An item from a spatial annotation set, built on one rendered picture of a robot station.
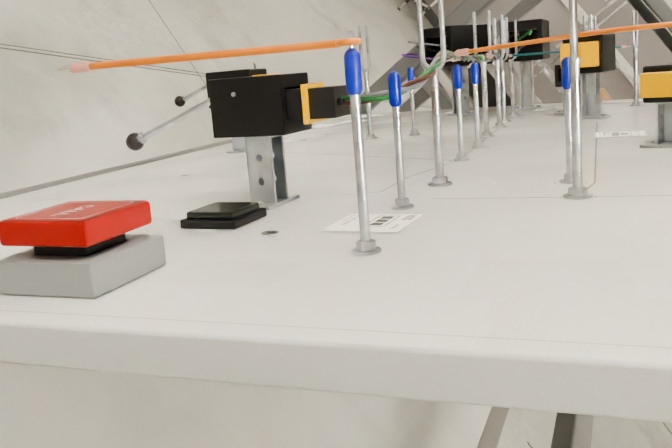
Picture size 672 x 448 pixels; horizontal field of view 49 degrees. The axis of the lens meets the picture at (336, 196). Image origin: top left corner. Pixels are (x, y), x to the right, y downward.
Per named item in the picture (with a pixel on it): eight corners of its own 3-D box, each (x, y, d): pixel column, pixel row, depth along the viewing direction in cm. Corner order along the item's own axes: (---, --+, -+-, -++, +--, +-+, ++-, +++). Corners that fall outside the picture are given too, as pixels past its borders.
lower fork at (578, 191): (592, 199, 45) (587, -43, 43) (561, 200, 46) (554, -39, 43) (593, 193, 47) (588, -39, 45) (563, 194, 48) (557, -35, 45)
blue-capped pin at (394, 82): (395, 205, 48) (386, 71, 47) (417, 205, 48) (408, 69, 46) (387, 210, 47) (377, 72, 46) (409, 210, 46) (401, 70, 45)
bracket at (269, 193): (271, 197, 55) (264, 130, 54) (300, 197, 54) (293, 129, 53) (238, 210, 51) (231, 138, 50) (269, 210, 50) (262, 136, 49)
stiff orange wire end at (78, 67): (65, 74, 41) (64, 64, 41) (365, 47, 36) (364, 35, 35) (50, 75, 40) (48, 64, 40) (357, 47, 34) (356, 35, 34)
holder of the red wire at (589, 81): (628, 110, 106) (627, 33, 104) (603, 119, 95) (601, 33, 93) (592, 111, 109) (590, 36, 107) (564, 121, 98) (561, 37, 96)
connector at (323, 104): (288, 117, 52) (285, 89, 52) (353, 113, 51) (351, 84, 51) (271, 121, 50) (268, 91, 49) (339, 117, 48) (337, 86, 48)
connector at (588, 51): (599, 65, 94) (599, 40, 94) (594, 66, 92) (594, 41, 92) (565, 68, 96) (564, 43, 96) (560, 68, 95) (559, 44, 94)
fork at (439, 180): (423, 186, 55) (411, -12, 52) (430, 182, 56) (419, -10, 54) (449, 186, 54) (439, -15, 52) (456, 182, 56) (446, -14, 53)
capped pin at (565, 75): (574, 184, 51) (571, 56, 49) (555, 183, 52) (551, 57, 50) (585, 181, 52) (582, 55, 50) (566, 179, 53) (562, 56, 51)
